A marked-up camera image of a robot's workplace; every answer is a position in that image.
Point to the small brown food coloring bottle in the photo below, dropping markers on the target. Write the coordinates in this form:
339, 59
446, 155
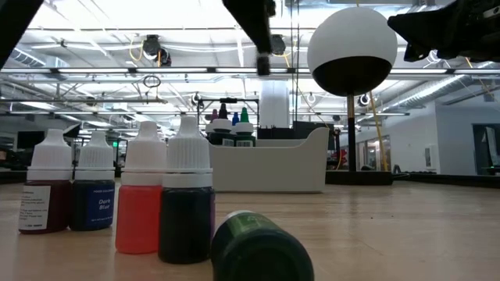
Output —
58, 210

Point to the white wall box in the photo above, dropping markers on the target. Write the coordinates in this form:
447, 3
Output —
431, 158

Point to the large blue-tipped coloring bottle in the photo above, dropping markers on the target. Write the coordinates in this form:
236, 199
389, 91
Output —
235, 119

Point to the small green food coloring bottle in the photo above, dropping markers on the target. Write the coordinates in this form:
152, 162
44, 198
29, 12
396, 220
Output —
258, 250

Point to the black monitor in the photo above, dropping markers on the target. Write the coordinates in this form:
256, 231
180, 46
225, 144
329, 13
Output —
308, 129

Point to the black aluminium rig frame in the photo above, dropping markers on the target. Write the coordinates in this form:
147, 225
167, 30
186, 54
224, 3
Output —
449, 180

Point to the large purple-tipped coloring bottle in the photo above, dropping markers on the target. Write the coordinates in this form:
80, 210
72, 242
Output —
214, 115

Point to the large green-tipped coloring bottle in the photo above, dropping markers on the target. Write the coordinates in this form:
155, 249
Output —
244, 115

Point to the white globe table lamp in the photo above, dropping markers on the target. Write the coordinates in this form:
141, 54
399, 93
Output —
351, 39

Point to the grey plastic bin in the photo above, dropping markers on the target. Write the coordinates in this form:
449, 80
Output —
273, 171

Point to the round ceiling fixture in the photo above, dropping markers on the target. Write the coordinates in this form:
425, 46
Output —
310, 97
363, 99

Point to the small purple food coloring bottle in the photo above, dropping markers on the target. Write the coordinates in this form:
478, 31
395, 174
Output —
183, 226

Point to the overhead light bar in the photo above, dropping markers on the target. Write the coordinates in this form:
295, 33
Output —
176, 70

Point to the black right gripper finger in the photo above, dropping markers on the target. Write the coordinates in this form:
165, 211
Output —
422, 31

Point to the small dark blue coloring bottle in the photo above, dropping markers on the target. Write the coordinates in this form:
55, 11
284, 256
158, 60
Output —
95, 203

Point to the small orange food coloring bottle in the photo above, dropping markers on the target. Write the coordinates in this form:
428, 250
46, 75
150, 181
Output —
136, 222

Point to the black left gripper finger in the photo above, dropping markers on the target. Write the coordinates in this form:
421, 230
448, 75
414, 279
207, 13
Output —
250, 27

